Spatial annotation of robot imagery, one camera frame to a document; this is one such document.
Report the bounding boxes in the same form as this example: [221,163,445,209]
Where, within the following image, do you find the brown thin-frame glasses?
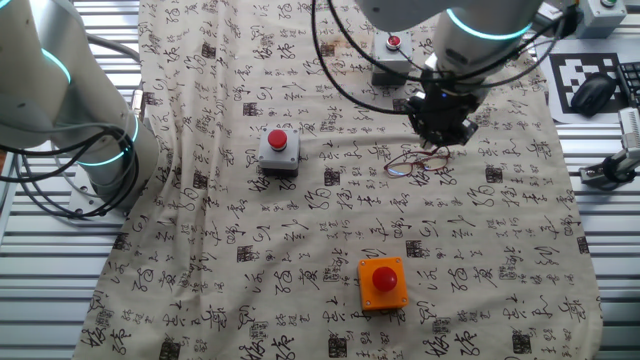
[383,144,452,179]

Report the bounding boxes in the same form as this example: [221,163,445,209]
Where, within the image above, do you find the beige calligraphy print tablecloth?
[72,0,604,360]

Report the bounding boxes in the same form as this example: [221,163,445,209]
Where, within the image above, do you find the silver base mounting plate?
[67,183,127,222]

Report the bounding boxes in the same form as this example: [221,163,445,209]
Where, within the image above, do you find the grey thick cable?
[85,33,142,65]

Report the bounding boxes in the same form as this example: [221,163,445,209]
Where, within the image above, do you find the black keyboard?
[615,60,640,107]

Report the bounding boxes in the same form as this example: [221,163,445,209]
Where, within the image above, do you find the black white checkerboard sheet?
[533,39,634,125]

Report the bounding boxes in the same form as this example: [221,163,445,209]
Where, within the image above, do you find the grey box green button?
[571,0,629,40]

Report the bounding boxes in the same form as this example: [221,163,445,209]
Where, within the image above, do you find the black long cable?
[0,123,143,221]

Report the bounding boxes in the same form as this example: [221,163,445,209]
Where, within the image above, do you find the orange box red mushroom button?
[357,256,410,314]

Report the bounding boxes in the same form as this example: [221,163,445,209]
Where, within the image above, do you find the silver depth camera with mount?
[578,106,640,190]

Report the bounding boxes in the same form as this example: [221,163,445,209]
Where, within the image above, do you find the silver base cable connector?
[130,85,147,124]

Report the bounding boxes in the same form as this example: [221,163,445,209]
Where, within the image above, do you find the black computer mouse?
[569,72,619,118]

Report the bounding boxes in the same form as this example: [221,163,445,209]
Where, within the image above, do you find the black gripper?
[404,82,481,149]

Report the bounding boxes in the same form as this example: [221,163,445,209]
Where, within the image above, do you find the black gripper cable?
[327,0,436,84]

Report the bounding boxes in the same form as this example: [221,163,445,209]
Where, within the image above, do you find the grey box flat red button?
[370,30,419,88]

